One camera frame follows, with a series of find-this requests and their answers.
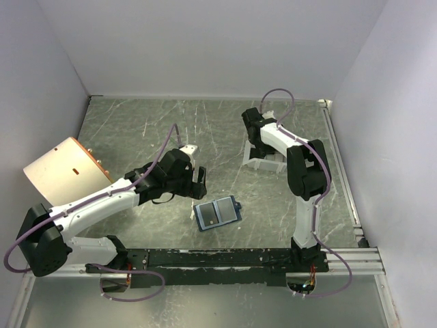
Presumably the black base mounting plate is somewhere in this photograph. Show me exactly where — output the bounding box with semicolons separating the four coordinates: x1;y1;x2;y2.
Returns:
85;247;330;290

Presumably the aluminium frame rail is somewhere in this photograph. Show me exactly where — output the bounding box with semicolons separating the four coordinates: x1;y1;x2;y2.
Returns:
6;215;400;328

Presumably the white plastic bin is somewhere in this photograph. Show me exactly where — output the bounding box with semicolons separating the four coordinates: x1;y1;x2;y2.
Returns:
242;140;287;174

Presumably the blue leather card holder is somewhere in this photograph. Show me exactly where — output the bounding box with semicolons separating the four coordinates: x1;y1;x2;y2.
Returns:
193;195;242;232

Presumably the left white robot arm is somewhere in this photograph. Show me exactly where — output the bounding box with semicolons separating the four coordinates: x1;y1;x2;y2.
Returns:
17;144;206;277

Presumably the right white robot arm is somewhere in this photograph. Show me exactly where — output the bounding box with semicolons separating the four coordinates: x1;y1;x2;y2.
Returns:
242;107;331;272

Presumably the beige cylindrical lamp shade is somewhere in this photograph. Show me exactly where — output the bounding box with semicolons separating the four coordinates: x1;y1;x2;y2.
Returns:
23;137;113;206

